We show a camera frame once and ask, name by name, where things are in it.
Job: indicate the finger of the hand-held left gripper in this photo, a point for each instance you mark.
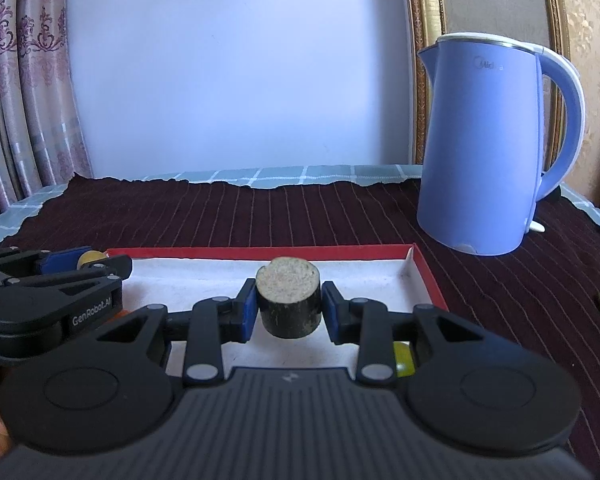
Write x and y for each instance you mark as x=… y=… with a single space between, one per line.
x=62 y=260
x=105 y=267

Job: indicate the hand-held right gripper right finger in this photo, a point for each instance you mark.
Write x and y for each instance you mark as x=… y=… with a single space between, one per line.
x=330 y=310

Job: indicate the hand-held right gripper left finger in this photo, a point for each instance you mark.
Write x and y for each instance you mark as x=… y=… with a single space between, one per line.
x=247 y=310

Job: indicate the small yellow fruit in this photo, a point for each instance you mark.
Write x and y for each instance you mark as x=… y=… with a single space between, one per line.
x=91 y=259

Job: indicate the thick dark sugarcane segment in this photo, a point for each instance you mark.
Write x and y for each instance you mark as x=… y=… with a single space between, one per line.
x=289 y=300

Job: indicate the red cardboard tray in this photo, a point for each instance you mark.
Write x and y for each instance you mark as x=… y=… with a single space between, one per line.
x=190 y=280

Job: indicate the dark maroon striped cloth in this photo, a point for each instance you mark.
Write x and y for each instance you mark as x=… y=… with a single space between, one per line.
x=330 y=215

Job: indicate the pink patterned curtain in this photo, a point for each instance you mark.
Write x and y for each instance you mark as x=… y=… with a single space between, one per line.
x=20 y=85

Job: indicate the blue electric kettle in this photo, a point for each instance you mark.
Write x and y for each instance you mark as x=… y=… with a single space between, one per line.
x=480 y=160

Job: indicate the black kettle base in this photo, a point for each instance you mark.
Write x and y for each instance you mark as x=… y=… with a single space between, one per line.
x=555 y=192

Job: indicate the gold framed wall panel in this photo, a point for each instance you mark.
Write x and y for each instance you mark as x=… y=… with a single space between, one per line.
x=422 y=60

